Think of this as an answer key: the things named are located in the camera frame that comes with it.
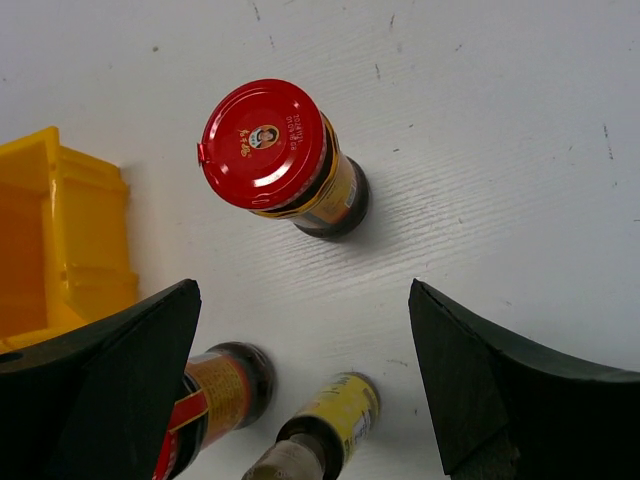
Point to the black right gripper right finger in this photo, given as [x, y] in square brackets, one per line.
[505, 407]

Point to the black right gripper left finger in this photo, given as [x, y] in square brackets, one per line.
[95, 403]

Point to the yellow-label small condiment bottle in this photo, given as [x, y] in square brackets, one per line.
[322, 437]

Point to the red-lid chili sauce jar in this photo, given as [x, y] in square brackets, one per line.
[268, 149]

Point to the yellow plastic bin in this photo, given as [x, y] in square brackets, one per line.
[65, 259]

